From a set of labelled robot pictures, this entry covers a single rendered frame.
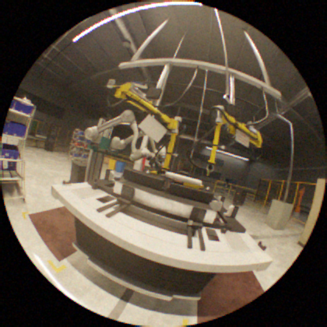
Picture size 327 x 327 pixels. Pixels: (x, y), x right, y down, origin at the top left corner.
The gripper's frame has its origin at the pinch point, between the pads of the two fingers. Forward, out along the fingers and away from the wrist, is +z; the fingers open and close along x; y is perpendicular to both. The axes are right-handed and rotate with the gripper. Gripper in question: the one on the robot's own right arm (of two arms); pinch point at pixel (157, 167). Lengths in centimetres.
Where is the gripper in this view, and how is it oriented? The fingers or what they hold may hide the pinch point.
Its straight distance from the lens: 149.8
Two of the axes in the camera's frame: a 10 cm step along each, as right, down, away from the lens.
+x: -6.5, 7.2, 2.2
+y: 4.4, 1.2, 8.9
